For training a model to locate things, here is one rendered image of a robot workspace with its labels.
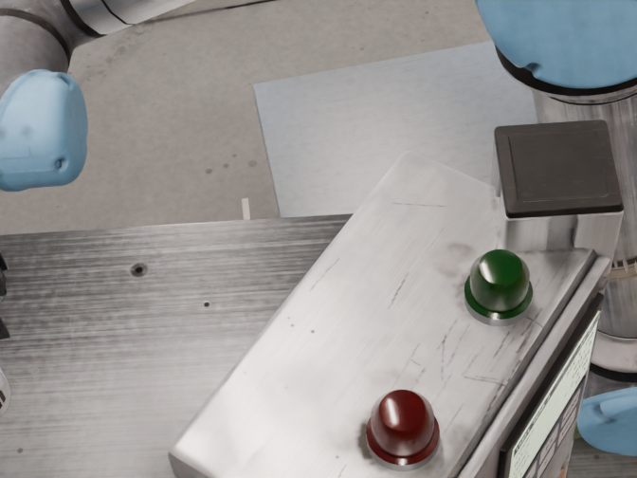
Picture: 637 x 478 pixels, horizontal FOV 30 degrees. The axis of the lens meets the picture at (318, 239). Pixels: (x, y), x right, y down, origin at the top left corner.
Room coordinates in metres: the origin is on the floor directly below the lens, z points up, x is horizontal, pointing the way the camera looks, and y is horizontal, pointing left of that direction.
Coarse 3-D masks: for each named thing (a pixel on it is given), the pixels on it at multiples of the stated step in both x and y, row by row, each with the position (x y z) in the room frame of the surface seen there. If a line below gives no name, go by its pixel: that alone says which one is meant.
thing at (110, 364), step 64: (64, 256) 0.79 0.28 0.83; (128, 256) 0.78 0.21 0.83; (192, 256) 0.77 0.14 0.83; (256, 256) 0.76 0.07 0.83; (64, 320) 0.71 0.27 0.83; (128, 320) 0.70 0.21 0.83; (192, 320) 0.69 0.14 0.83; (256, 320) 0.68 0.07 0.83; (64, 384) 0.63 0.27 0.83; (128, 384) 0.62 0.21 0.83; (192, 384) 0.61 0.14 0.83; (0, 448) 0.56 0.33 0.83; (64, 448) 0.56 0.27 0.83; (128, 448) 0.55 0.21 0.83; (576, 448) 0.49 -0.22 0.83
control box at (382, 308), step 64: (384, 192) 0.31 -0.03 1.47; (448, 192) 0.30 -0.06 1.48; (320, 256) 0.28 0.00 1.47; (384, 256) 0.28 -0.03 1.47; (448, 256) 0.27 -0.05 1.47; (576, 256) 0.26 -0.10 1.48; (320, 320) 0.25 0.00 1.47; (384, 320) 0.25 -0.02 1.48; (448, 320) 0.24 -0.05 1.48; (576, 320) 0.24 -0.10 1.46; (256, 384) 0.22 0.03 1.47; (320, 384) 0.22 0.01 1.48; (384, 384) 0.22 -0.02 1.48; (448, 384) 0.21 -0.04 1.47; (512, 384) 0.21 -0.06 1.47; (192, 448) 0.20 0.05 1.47; (256, 448) 0.20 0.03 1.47; (320, 448) 0.20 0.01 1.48; (448, 448) 0.19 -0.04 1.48
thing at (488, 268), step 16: (480, 256) 0.26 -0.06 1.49; (496, 256) 0.25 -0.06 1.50; (512, 256) 0.25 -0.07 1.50; (480, 272) 0.25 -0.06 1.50; (496, 272) 0.25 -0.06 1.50; (512, 272) 0.25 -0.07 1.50; (528, 272) 0.25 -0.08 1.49; (464, 288) 0.25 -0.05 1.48; (480, 288) 0.24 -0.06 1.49; (496, 288) 0.24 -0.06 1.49; (512, 288) 0.24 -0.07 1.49; (528, 288) 0.25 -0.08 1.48; (480, 304) 0.24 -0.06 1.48; (496, 304) 0.24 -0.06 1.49; (512, 304) 0.24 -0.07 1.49; (528, 304) 0.24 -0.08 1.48; (480, 320) 0.24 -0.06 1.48; (496, 320) 0.24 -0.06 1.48; (512, 320) 0.24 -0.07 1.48
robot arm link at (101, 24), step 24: (0, 0) 0.63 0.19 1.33; (24, 0) 0.63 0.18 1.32; (48, 0) 0.63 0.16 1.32; (72, 0) 0.63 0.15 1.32; (96, 0) 0.62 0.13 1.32; (120, 0) 0.62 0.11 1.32; (144, 0) 0.62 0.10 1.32; (168, 0) 0.62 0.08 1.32; (192, 0) 0.63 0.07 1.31; (48, 24) 0.62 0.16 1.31; (72, 24) 0.62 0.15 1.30; (96, 24) 0.62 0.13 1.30; (120, 24) 0.63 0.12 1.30; (72, 48) 0.62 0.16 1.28
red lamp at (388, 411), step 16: (384, 400) 0.20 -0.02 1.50; (400, 400) 0.20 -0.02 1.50; (416, 400) 0.20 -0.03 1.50; (384, 416) 0.19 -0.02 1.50; (400, 416) 0.19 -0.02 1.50; (416, 416) 0.19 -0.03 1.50; (432, 416) 0.19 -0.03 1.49; (368, 432) 0.20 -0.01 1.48; (384, 432) 0.19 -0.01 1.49; (400, 432) 0.19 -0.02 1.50; (416, 432) 0.19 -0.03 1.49; (432, 432) 0.19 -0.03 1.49; (384, 448) 0.19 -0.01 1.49; (400, 448) 0.18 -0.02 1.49; (416, 448) 0.18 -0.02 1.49; (432, 448) 0.19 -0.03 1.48; (384, 464) 0.18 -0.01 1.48; (400, 464) 0.18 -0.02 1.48; (416, 464) 0.18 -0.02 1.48
